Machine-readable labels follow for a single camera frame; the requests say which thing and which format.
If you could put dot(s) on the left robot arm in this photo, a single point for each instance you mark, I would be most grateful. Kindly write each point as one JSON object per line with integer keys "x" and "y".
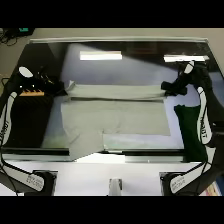
{"x": 6, "y": 123}

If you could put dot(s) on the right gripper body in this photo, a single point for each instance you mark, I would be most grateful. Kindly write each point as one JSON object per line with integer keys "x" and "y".
{"x": 173, "y": 88}

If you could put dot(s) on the dark green garment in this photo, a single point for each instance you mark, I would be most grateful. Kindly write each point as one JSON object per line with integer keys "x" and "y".
{"x": 190, "y": 133}

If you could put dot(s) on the grey T-shirt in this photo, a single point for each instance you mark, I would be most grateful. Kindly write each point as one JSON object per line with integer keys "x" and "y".
{"x": 116, "y": 113}

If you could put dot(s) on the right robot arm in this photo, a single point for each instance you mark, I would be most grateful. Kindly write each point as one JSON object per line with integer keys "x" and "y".
{"x": 204, "y": 123}

